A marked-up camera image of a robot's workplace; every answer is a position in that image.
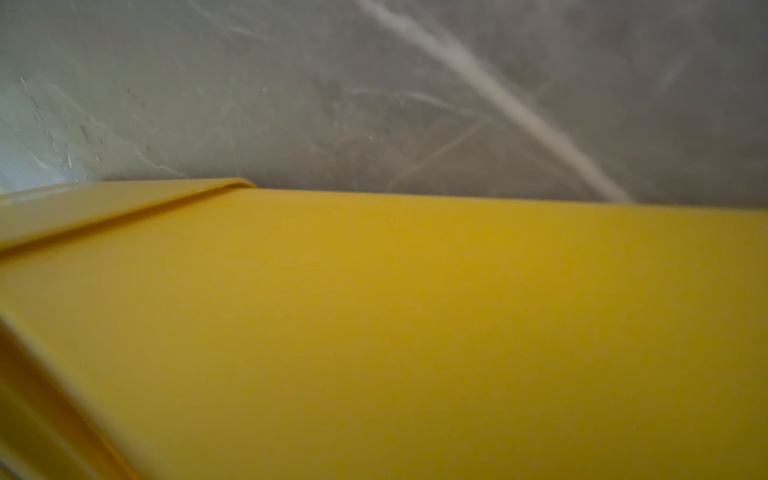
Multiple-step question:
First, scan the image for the yellow three-drawer cabinet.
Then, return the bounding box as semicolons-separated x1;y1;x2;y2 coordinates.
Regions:
1;179;767;479

